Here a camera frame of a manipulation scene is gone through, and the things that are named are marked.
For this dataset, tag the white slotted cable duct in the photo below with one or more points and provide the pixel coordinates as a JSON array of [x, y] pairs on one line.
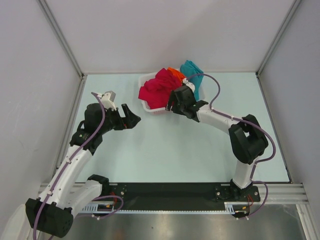
[[96, 208]]

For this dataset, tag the magenta red t shirt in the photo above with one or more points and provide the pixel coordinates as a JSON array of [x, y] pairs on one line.
[[157, 90]]

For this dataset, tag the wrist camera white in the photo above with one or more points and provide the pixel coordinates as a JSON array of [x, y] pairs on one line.
[[106, 100], [186, 82]]

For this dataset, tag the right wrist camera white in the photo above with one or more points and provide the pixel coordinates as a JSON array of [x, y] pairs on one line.
[[186, 82]]

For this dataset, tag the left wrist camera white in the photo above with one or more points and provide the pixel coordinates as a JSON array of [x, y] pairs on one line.
[[106, 100]]

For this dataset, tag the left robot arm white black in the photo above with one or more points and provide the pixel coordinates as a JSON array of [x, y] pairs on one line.
[[55, 209]]

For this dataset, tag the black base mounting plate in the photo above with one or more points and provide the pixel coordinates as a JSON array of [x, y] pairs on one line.
[[177, 196]]

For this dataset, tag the orange t shirt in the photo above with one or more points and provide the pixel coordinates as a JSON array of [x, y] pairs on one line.
[[176, 73]]

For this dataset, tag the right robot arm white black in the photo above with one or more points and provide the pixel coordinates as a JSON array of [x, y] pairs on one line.
[[248, 142]]

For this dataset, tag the teal t shirt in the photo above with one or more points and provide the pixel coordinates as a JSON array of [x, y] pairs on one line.
[[191, 71]]

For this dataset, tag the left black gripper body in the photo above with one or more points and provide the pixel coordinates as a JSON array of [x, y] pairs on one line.
[[112, 120]]

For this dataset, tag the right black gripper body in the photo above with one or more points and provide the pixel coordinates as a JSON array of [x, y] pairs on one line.
[[178, 107]]

